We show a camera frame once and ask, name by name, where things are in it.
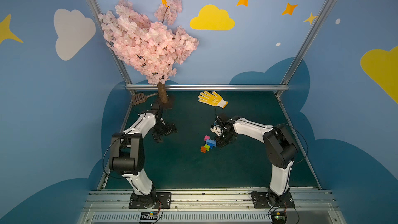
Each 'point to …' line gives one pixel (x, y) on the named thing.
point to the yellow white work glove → (214, 99)
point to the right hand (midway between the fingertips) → (220, 143)
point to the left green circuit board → (148, 215)
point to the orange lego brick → (203, 149)
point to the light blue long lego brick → (211, 143)
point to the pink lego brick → (206, 138)
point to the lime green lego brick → (207, 146)
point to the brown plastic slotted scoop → (140, 97)
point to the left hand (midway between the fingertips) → (170, 133)
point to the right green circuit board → (278, 217)
